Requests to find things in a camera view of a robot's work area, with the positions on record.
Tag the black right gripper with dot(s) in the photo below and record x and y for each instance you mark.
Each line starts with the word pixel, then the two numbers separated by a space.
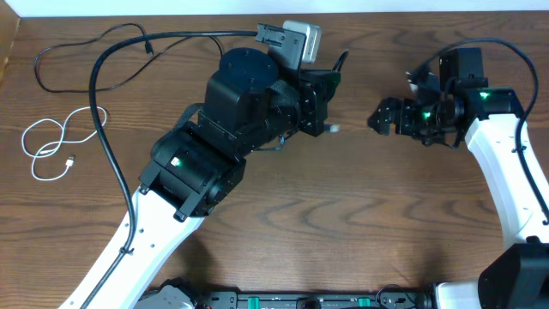
pixel 404 108

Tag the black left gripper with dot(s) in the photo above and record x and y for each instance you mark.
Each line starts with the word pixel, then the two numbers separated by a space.
pixel 314 98

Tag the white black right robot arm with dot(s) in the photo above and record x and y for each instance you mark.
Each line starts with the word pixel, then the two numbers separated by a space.
pixel 490 122

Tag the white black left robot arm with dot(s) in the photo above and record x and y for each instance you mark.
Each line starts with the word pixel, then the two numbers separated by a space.
pixel 253 102

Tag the brown cardboard panel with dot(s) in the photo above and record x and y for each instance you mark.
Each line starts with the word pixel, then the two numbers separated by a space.
pixel 9 25

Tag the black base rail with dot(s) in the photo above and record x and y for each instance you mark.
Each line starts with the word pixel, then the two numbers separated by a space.
pixel 392 297

